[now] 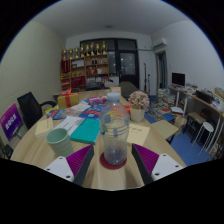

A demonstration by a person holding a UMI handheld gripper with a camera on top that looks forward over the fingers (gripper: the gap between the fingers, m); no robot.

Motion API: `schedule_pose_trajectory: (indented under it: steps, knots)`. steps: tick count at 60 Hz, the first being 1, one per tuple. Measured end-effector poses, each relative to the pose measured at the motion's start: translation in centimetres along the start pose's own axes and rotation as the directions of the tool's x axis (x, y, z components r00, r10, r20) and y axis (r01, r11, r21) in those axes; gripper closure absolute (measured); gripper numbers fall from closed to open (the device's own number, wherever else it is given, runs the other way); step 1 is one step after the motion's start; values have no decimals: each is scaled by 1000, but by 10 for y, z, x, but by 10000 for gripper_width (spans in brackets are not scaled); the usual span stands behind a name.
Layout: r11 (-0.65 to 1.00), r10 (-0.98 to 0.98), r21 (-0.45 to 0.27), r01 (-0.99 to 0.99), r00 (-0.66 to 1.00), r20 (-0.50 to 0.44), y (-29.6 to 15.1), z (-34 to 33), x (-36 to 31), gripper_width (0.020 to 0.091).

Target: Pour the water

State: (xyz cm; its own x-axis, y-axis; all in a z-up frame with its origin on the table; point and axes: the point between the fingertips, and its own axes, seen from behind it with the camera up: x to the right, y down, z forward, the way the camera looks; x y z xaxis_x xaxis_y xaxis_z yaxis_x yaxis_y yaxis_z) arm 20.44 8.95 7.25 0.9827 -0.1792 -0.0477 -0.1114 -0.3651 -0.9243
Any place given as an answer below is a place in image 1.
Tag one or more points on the wooden shelf unit with trophies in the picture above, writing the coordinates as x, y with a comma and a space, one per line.
85, 68

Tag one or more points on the black office chair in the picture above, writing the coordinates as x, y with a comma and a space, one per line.
30, 108

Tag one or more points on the small kraft paper envelope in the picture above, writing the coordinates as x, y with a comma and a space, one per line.
44, 127

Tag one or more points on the teal notebook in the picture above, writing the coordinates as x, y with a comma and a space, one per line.
86, 131

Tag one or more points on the grey office chair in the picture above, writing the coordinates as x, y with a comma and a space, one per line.
128, 88

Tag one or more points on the flat round red coaster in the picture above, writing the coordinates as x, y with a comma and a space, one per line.
104, 164

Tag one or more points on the white round stool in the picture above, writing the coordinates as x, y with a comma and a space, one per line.
207, 126

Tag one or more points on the stack of books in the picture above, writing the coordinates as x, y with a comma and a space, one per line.
166, 98

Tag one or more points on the white printed paper sheet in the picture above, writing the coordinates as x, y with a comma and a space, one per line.
70, 125

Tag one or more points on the clear plastic water bottle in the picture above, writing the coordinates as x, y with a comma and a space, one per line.
115, 133

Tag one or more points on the pink wrapped packet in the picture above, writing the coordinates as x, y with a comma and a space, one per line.
96, 100

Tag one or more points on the wooden square stool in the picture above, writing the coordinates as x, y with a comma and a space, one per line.
164, 128

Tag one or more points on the blue and red book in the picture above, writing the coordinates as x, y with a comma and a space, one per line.
91, 111

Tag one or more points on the black computer monitor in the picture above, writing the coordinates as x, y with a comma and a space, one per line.
178, 79

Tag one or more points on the purple sign board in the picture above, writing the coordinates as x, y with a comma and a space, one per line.
10, 121

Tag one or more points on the dark glass double door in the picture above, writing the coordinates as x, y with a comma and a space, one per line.
128, 63

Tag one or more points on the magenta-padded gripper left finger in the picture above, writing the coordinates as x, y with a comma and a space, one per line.
60, 168

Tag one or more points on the yellow gift box red ribbon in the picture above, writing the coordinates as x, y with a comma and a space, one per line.
68, 100

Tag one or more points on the pink flowers in white pot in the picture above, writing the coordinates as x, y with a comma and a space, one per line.
138, 100

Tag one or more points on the cluttered wooden side desk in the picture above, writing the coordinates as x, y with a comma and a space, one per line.
203, 100

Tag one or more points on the white wall air conditioner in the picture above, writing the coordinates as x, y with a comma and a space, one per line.
159, 43

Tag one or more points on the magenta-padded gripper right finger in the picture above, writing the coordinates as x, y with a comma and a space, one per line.
165, 166

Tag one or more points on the orange upright box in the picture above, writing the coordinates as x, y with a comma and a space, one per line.
115, 90

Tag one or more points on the pale green cup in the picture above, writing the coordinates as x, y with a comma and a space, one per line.
60, 143

